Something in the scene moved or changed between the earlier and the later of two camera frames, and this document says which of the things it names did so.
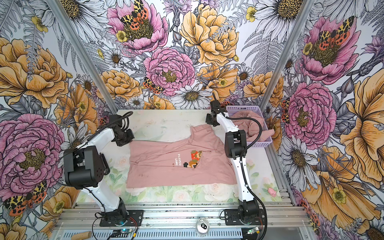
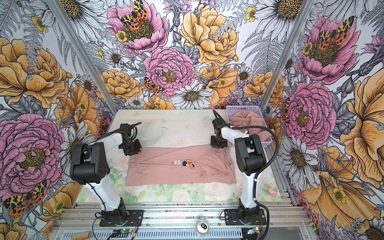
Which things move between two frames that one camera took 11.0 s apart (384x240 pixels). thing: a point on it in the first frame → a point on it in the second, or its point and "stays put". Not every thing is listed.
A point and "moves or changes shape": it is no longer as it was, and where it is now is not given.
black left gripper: [130, 136] → [136, 150]
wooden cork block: [85, 235] stays put
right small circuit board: [256, 230] stays put
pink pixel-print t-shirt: [199, 159] moves or changes shape
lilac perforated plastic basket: [253, 108] stays put
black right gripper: [208, 121] → [213, 142]
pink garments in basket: [251, 127] stays put
